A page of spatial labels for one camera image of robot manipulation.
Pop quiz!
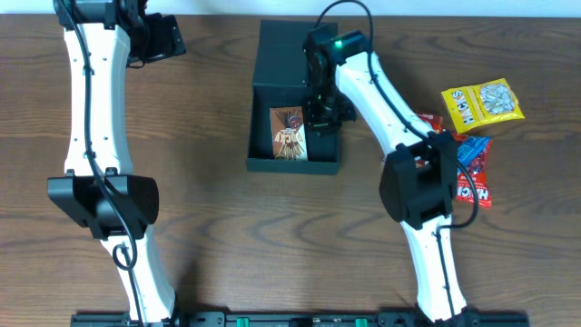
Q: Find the black box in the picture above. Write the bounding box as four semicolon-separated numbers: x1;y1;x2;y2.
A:
246;19;340;175

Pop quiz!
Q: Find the yellow Hacks candy bag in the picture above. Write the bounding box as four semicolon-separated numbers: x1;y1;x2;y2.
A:
441;78;525;134

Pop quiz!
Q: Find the red Hello Panda pack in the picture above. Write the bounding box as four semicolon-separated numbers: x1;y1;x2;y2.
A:
417;113;443;134

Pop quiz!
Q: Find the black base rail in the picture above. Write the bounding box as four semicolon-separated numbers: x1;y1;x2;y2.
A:
70;310;531;327

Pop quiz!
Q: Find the brown Pocky box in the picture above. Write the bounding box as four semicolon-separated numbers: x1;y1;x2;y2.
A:
270;106;308;161

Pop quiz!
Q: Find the red Hacks candy bag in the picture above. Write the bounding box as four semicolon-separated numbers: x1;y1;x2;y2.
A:
453;134;493;209

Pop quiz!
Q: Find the blue wrapped cookie pack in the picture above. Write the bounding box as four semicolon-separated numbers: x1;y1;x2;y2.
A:
458;136;492;168

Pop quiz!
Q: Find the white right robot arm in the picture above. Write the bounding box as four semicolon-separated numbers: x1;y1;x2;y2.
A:
303;25;467;326

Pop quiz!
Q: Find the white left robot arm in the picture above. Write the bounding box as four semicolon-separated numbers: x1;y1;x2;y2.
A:
47;0;190;326

